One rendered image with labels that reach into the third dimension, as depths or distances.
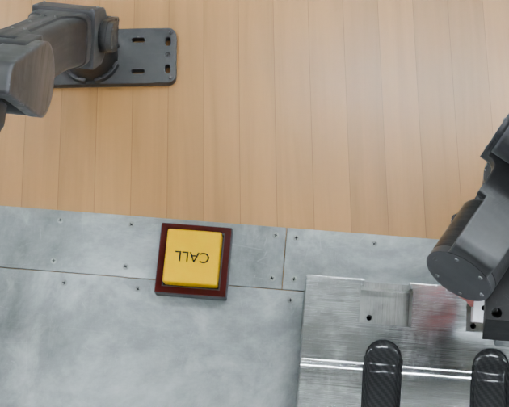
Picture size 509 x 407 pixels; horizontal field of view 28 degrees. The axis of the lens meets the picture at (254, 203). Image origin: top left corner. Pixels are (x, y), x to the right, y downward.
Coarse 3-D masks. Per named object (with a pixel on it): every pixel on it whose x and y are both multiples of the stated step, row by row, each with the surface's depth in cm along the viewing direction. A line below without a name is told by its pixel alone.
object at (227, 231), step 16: (176, 224) 113; (160, 240) 113; (160, 256) 112; (224, 256) 112; (160, 272) 112; (224, 272) 112; (160, 288) 111; (176, 288) 111; (192, 288) 111; (224, 288) 111
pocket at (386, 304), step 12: (372, 288) 105; (384, 288) 105; (396, 288) 105; (408, 288) 105; (360, 300) 106; (372, 300) 106; (384, 300) 106; (396, 300) 106; (408, 300) 106; (360, 312) 106; (372, 312) 106; (384, 312) 106; (396, 312) 106; (408, 312) 106; (384, 324) 106; (396, 324) 106; (408, 324) 105
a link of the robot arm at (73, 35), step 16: (32, 16) 101; (48, 16) 100; (64, 16) 101; (80, 16) 103; (96, 16) 106; (0, 32) 88; (16, 32) 88; (32, 32) 91; (48, 32) 93; (64, 32) 98; (80, 32) 102; (96, 32) 106; (64, 48) 98; (80, 48) 103; (96, 48) 107; (64, 64) 99; (80, 64) 104; (96, 64) 108; (16, 112) 83
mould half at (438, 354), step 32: (320, 288) 104; (352, 288) 104; (416, 288) 104; (320, 320) 103; (352, 320) 103; (416, 320) 103; (448, 320) 103; (320, 352) 102; (352, 352) 102; (416, 352) 102; (448, 352) 102; (320, 384) 102; (352, 384) 102; (416, 384) 102; (448, 384) 102
